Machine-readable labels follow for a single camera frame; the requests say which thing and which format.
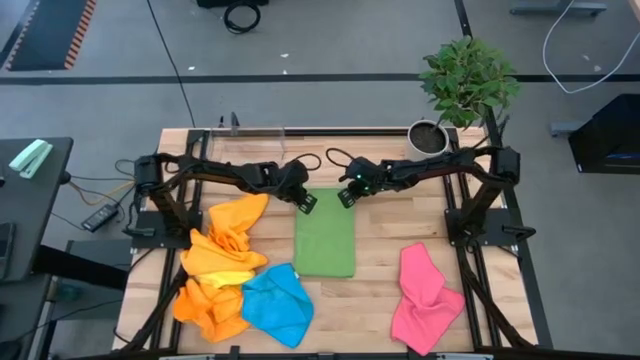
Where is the black aluminium table frame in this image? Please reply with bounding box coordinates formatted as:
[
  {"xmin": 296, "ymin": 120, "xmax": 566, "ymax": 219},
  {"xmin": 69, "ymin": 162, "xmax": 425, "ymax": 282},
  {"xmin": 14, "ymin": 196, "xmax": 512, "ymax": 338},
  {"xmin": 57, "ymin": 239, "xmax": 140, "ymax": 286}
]
[{"xmin": 112, "ymin": 127, "xmax": 554, "ymax": 360}]

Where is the mint green stapler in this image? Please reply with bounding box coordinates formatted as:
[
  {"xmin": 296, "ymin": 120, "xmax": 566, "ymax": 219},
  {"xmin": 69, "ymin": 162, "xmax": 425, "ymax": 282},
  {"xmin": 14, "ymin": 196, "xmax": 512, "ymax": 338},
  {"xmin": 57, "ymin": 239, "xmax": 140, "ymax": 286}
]
[{"xmin": 8, "ymin": 138, "xmax": 55, "ymax": 180}]

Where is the black power adapter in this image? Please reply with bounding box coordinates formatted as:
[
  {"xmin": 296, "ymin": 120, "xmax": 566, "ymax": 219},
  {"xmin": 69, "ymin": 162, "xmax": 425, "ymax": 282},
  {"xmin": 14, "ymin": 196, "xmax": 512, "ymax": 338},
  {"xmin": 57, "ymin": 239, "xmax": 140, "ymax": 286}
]
[{"xmin": 80, "ymin": 203, "xmax": 120, "ymax": 233}]

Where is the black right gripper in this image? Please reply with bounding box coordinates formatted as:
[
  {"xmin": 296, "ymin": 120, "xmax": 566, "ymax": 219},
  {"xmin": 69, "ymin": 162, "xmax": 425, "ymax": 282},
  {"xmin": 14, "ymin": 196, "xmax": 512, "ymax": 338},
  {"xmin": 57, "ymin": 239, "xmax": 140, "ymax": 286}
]
[{"xmin": 337, "ymin": 156, "xmax": 389, "ymax": 209}]

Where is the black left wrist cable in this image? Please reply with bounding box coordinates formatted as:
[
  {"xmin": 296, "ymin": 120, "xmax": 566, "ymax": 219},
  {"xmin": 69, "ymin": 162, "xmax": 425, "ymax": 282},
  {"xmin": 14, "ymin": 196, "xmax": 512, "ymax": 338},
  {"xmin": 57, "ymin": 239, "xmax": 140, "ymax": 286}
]
[{"xmin": 284, "ymin": 152, "xmax": 323, "ymax": 174}]

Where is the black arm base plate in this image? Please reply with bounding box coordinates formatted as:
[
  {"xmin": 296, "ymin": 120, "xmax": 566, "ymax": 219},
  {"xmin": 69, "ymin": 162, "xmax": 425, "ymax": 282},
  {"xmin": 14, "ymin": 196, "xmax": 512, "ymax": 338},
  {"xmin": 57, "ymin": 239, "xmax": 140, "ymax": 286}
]
[
  {"xmin": 122, "ymin": 209, "xmax": 204, "ymax": 250},
  {"xmin": 444, "ymin": 207, "xmax": 537, "ymax": 247}
]

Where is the blue microfiber towel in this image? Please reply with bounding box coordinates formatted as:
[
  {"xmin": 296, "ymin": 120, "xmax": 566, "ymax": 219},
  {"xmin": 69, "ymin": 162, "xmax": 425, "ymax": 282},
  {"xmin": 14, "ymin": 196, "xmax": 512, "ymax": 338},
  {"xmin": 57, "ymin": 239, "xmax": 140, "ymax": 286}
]
[{"xmin": 241, "ymin": 262, "xmax": 315, "ymax": 350}]

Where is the black side desk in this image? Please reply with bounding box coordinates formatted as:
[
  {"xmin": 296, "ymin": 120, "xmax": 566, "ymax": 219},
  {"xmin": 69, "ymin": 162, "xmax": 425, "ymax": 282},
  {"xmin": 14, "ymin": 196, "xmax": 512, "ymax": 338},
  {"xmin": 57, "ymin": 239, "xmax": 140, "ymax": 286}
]
[{"xmin": 0, "ymin": 137, "xmax": 75, "ymax": 284}]

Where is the long grey desk foot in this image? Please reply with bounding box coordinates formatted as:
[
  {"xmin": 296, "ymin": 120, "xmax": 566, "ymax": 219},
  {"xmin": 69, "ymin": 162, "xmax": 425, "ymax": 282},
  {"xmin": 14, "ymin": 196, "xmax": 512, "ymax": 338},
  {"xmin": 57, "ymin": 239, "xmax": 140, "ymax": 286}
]
[{"xmin": 509, "ymin": 0, "xmax": 609, "ymax": 16}]

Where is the short grey furniture foot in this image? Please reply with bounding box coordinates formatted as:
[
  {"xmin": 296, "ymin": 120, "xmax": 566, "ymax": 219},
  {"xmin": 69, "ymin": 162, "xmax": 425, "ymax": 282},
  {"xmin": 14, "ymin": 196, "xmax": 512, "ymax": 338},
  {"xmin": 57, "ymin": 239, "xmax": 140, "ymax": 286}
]
[{"xmin": 549, "ymin": 119, "xmax": 576, "ymax": 139}]

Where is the coiled black floor cable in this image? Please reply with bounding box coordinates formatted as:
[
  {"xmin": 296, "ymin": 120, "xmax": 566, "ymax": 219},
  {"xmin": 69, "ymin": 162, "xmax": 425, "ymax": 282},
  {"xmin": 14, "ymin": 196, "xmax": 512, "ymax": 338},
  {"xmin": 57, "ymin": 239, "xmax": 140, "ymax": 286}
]
[{"xmin": 223, "ymin": 2, "xmax": 262, "ymax": 35}]

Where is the black desk foot bar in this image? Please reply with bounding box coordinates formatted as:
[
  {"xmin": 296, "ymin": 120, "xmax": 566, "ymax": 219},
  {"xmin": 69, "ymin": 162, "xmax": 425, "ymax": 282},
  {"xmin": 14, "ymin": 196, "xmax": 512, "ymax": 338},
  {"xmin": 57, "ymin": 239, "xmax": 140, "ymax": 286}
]
[{"xmin": 32, "ymin": 239, "xmax": 132, "ymax": 292}]

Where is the orange microfiber towel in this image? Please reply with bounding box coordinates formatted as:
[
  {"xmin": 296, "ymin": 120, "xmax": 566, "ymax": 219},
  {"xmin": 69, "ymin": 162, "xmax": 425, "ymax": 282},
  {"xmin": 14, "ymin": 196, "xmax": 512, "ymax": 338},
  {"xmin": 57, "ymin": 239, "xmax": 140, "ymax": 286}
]
[
  {"xmin": 207, "ymin": 193, "xmax": 271, "ymax": 254},
  {"xmin": 179, "ymin": 227, "xmax": 270, "ymax": 277},
  {"xmin": 172, "ymin": 277, "xmax": 251, "ymax": 345}
]

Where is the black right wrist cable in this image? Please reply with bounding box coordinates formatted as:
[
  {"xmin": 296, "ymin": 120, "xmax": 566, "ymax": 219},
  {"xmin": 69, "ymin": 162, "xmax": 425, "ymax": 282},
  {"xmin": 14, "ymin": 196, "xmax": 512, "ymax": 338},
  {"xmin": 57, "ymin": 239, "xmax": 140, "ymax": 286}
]
[{"xmin": 325, "ymin": 147, "xmax": 357, "ymax": 175}]

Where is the black cabinet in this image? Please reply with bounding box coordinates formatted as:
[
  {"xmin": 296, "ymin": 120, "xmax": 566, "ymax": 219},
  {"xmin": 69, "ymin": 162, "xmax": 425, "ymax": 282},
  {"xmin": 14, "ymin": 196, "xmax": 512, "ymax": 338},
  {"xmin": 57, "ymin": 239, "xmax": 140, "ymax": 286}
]
[{"xmin": 568, "ymin": 93, "xmax": 640, "ymax": 176}]

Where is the pink microfiber towel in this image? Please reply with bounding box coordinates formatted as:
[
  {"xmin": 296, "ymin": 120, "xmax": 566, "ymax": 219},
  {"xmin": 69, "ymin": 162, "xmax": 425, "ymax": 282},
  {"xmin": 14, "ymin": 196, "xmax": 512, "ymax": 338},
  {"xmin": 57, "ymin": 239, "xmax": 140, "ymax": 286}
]
[{"xmin": 389, "ymin": 242, "xmax": 466, "ymax": 357}]

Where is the green microfiber towel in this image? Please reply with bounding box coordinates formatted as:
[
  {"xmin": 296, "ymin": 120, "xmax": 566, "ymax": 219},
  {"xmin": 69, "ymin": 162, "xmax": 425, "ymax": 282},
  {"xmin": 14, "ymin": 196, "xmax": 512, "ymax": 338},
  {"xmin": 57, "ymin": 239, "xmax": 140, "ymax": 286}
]
[{"xmin": 293, "ymin": 187, "xmax": 357, "ymax": 279}]

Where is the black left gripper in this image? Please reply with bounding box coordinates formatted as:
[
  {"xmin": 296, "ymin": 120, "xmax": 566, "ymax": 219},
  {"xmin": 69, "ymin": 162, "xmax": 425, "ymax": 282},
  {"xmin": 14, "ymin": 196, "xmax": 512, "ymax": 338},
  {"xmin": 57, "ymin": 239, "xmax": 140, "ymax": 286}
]
[{"xmin": 272, "ymin": 158, "xmax": 319, "ymax": 215}]

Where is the white floor cable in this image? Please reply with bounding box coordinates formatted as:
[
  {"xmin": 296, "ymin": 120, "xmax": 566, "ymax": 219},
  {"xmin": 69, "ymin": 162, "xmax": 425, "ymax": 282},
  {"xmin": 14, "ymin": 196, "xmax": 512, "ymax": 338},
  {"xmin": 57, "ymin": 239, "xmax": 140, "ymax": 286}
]
[{"xmin": 542, "ymin": 0, "xmax": 640, "ymax": 95}]

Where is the long black floor cable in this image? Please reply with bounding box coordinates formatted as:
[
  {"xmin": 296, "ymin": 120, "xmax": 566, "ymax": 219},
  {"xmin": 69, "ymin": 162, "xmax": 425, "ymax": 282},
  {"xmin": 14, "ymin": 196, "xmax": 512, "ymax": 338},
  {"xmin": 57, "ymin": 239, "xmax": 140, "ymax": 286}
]
[{"xmin": 146, "ymin": 0, "xmax": 197, "ymax": 129}]

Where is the yellow cable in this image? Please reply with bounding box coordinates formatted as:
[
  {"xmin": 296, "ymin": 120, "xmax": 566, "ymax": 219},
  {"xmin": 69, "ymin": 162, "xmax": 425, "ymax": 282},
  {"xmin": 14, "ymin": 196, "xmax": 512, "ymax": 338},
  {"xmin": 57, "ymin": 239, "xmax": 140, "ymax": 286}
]
[{"xmin": 67, "ymin": 179, "xmax": 136, "ymax": 207}]

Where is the clear plastic container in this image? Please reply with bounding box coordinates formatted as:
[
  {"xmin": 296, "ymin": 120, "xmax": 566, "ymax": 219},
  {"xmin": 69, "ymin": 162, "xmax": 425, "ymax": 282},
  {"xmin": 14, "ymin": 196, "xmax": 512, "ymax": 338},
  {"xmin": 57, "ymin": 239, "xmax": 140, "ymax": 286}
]
[{"xmin": 207, "ymin": 124, "xmax": 287, "ymax": 169}]

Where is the yellow microfiber towel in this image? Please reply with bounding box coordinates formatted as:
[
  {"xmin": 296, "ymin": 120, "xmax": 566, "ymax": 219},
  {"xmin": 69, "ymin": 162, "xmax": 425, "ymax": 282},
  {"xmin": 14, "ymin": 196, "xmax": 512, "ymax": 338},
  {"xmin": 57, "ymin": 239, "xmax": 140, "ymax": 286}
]
[{"xmin": 197, "ymin": 269, "xmax": 256, "ymax": 289}]

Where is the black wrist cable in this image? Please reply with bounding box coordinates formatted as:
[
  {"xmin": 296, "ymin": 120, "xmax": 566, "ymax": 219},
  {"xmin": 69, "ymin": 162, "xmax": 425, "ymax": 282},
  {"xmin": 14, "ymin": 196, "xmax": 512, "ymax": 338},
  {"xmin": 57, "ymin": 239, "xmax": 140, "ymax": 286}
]
[
  {"xmin": 284, "ymin": 152, "xmax": 323, "ymax": 174},
  {"xmin": 325, "ymin": 147, "xmax": 357, "ymax": 175}
]

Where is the green plant in white pot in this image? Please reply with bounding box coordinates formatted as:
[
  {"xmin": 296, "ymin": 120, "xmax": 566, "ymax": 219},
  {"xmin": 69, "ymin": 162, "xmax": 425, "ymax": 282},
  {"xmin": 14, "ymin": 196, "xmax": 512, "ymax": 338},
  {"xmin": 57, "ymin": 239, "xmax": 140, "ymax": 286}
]
[{"xmin": 406, "ymin": 34, "xmax": 523, "ymax": 161}]

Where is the black orange-striped floor mat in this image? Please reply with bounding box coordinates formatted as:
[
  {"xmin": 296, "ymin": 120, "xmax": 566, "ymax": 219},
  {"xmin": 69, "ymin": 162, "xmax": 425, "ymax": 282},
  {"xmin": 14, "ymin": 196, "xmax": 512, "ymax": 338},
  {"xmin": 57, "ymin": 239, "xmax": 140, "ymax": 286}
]
[{"xmin": 3, "ymin": 0, "xmax": 99, "ymax": 71}]

